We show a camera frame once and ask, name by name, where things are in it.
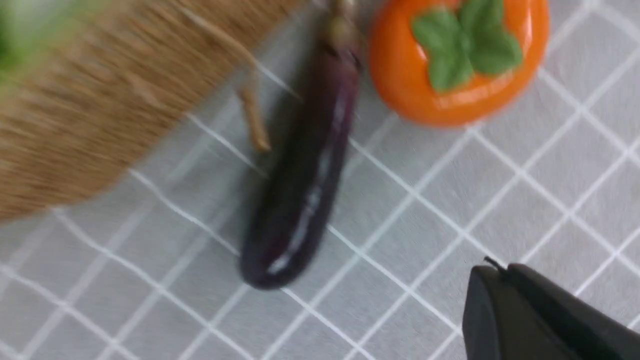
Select orange persimmon green leaves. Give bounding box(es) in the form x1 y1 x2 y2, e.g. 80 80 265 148
368 0 550 127

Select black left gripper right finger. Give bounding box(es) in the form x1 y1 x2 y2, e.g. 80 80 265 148
507 263 640 360

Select woven rattan basket green lining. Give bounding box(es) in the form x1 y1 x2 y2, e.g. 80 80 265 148
0 0 299 221

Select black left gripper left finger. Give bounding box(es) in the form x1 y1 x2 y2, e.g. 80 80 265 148
462 256 566 360

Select grey checked tablecloth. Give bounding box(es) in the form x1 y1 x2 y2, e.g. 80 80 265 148
1 0 640 360

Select dark purple eggplant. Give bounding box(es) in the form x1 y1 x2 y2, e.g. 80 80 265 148
239 0 362 290

